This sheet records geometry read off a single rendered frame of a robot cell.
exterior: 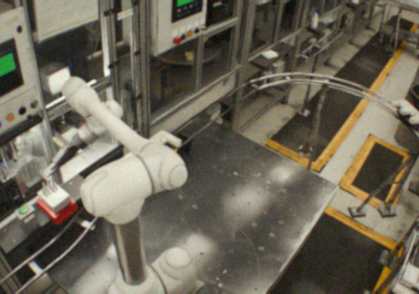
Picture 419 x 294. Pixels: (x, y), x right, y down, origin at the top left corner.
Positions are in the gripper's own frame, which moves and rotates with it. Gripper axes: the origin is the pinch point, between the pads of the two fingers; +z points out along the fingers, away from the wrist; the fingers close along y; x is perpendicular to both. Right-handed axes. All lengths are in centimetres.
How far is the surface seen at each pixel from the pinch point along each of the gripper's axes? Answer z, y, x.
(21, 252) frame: 60, -45, 3
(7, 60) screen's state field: -23, 44, -24
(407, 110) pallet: -196, -111, 101
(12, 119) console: -6.8, 25.9, -16.0
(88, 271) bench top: 24, -22, 41
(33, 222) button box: 22.1, -0.4, 11.7
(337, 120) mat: -197, -238, 67
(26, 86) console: -19.6, 27.8, -21.2
